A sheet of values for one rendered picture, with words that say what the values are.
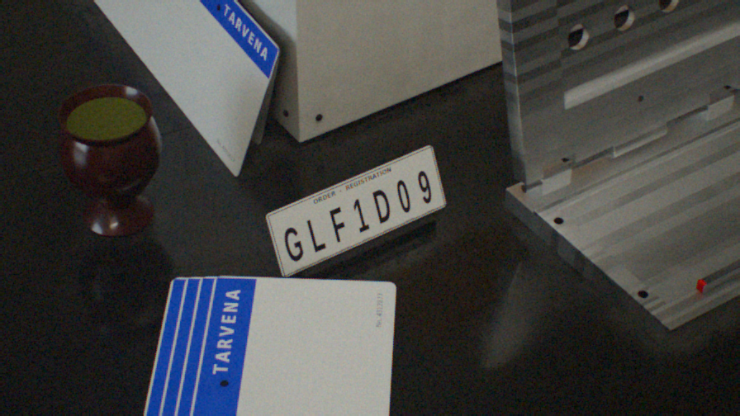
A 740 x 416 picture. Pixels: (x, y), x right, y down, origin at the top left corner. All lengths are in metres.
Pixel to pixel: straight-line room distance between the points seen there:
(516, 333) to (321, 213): 0.18
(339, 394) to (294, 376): 0.03
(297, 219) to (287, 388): 0.25
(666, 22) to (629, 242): 0.20
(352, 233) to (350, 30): 0.19
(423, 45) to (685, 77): 0.23
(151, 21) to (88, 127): 0.25
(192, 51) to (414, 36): 0.20
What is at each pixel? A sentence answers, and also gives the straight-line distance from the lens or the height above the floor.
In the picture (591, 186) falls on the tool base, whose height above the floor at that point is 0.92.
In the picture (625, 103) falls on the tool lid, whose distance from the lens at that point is 1.42.
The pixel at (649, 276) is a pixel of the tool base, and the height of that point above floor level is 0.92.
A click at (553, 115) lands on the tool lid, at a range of 1.38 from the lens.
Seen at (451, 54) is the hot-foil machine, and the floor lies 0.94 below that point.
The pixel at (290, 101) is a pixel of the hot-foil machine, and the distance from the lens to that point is 1.46.
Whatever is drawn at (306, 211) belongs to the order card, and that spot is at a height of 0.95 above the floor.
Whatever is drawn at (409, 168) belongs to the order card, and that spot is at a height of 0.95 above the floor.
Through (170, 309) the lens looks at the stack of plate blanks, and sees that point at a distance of 1.18.
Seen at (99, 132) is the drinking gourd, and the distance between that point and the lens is 1.35.
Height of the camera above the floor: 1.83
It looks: 41 degrees down
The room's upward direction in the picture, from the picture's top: straight up
